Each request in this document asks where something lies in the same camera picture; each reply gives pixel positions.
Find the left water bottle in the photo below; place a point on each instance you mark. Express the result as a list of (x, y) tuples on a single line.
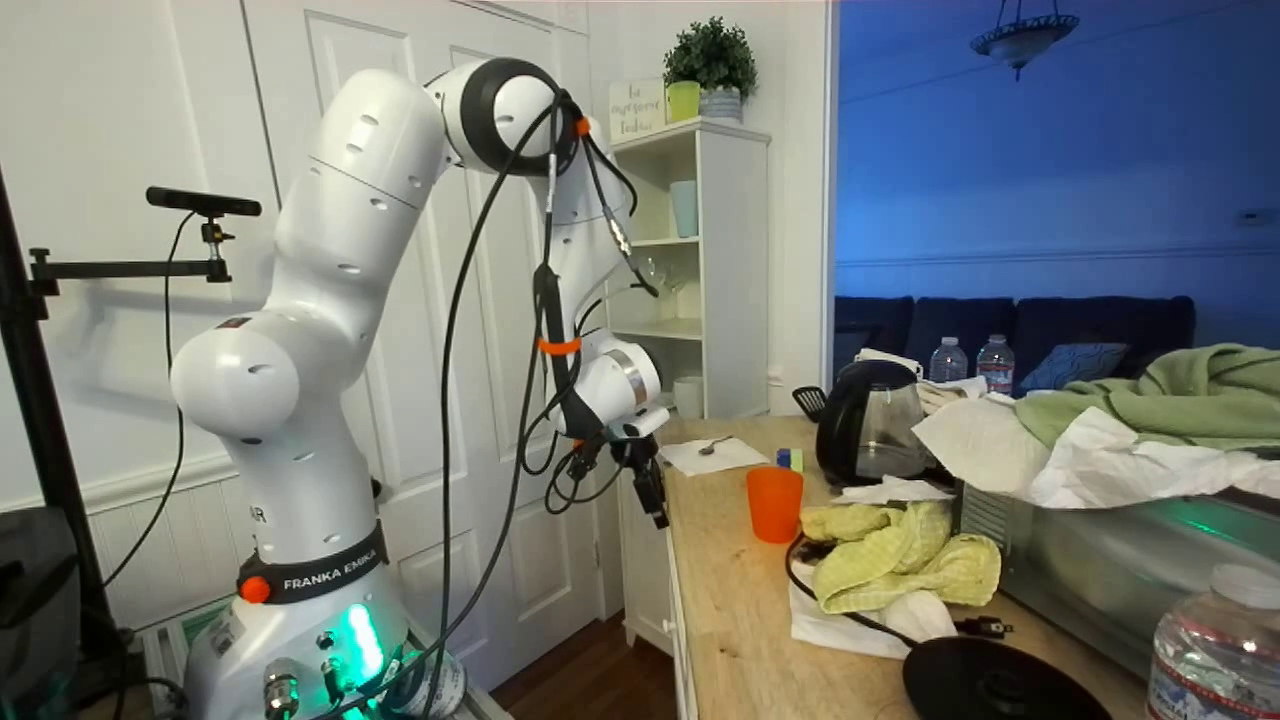
[(950, 361)]

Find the clear plastic storage bin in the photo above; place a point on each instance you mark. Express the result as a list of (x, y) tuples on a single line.
[(1111, 574)]

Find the white crumpled cloth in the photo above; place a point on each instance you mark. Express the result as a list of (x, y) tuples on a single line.
[(1095, 467)]

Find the white panel door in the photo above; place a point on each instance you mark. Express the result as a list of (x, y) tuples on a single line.
[(445, 251)]

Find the white paper sheet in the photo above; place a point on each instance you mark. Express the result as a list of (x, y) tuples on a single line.
[(704, 458)]

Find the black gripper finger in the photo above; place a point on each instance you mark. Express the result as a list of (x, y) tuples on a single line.
[(661, 510)]

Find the dark blue sofa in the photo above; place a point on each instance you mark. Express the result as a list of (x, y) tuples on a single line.
[(1053, 338)]

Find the right water bottle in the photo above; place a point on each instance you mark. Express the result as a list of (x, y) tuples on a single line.
[(997, 364)]

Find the orange plastic cup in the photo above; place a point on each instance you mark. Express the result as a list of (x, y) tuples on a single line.
[(773, 501)]

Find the water bottle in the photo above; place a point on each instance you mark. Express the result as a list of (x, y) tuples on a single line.
[(950, 361), (997, 364)]

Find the green blanket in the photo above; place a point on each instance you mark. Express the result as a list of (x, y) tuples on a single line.
[(1211, 393)]

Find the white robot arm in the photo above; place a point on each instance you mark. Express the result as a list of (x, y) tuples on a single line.
[(318, 624)]

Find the black round lid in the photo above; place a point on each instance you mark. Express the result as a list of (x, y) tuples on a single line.
[(984, 680)]

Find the black bag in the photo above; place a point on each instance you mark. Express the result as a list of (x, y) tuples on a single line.
[(864, 427)]

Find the yellow green towel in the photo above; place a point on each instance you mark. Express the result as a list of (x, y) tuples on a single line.
[(881, 555)]

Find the clear plastic water jug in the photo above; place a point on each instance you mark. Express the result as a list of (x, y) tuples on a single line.
[(1217, 653)]

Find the white shelf unit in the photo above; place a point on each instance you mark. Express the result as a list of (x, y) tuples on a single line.
[(702, 237)]

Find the black camera on stand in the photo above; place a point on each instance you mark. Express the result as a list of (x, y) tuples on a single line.
[(202, 202)]

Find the potted green plant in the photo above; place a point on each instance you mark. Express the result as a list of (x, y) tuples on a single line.
[(718, 60)]

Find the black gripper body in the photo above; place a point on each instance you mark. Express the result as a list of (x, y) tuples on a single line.
[(646, 471)]

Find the black tripod stand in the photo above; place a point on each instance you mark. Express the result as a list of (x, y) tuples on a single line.
[(25, 282)]

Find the hanging ceiling lamp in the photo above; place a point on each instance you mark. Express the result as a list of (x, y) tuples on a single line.
[(1016, 34)]

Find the white paper towel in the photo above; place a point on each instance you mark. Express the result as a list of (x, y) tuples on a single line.
[(872, 632)]

